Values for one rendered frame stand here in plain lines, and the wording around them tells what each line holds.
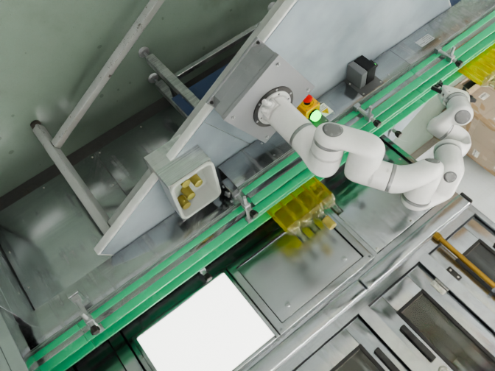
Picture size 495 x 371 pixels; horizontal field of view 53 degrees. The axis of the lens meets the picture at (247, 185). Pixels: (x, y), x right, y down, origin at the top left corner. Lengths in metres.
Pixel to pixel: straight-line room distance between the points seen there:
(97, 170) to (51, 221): 0.31
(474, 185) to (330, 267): 4.11
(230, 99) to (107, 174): 0.96
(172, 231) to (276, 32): 0.80
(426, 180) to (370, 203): 0.68
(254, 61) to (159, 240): 0.74
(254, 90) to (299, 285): 0.78
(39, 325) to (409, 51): 1.77
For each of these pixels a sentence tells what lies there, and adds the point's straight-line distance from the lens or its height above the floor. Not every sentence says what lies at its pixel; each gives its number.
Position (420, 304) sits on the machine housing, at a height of 1.55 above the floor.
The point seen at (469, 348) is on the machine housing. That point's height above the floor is 1.76.
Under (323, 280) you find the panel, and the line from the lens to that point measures 1.91.
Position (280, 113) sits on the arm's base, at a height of 0.93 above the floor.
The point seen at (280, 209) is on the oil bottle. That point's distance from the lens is 1.86.
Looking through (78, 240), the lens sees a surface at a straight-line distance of 2.21.
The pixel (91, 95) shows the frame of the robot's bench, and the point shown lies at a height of 0.20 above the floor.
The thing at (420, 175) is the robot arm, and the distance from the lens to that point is 1.45.
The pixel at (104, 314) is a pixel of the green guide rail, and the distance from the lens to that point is 1.82.
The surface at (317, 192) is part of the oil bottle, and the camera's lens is 1.90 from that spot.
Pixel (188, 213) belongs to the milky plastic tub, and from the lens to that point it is 1.79.
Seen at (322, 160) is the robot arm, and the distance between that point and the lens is 1.42.
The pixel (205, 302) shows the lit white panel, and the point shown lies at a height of 1.05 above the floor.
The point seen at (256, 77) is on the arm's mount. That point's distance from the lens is 1.51.
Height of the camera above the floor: 1.73
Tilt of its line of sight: 28 degrees down
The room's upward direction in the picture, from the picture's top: 136 degrees clockwise
